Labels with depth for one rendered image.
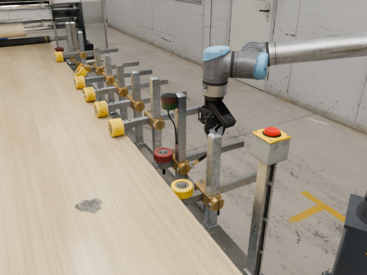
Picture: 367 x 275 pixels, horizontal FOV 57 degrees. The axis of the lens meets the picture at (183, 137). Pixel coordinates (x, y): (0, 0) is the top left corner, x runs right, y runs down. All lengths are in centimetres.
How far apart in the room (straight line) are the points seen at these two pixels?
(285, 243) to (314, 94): 239
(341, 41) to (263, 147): 57
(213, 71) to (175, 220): 51
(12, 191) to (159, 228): 56
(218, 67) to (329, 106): 319
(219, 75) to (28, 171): 81
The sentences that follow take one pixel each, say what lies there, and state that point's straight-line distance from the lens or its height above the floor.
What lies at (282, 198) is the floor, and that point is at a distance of 274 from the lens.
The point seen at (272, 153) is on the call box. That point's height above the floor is 119.
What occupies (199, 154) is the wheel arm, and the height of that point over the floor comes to 86.
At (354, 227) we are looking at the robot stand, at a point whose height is 60.
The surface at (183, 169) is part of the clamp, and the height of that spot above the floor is 85.
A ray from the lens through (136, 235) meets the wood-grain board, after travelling 103.
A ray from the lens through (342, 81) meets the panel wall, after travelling 411.
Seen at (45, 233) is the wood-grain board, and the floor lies 90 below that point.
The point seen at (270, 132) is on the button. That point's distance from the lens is 87.
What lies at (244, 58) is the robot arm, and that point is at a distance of 115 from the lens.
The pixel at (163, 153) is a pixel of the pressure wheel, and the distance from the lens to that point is 141.
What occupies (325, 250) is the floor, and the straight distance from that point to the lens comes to 241.
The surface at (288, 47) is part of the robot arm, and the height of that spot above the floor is 134.
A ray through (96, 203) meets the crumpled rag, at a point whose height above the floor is 91.
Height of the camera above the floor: 161
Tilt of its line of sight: 27 degrees down
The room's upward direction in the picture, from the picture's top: straight up
